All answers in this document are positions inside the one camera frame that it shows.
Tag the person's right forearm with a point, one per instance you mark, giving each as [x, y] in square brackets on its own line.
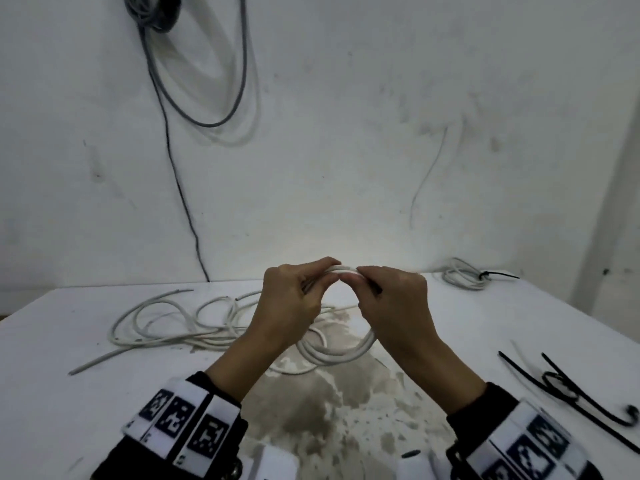
[440, 384]

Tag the person's left hand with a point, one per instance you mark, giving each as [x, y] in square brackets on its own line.
[290, 304]

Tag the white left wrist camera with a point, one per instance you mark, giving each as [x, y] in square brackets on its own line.
[275, 464]

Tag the person's left forearm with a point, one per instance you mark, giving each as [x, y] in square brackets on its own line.
[245, 369]

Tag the white vertical pipe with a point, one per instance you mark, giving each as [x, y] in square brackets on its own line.
[610, 209]

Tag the person's right hand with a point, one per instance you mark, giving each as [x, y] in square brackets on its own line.
[400, 309]

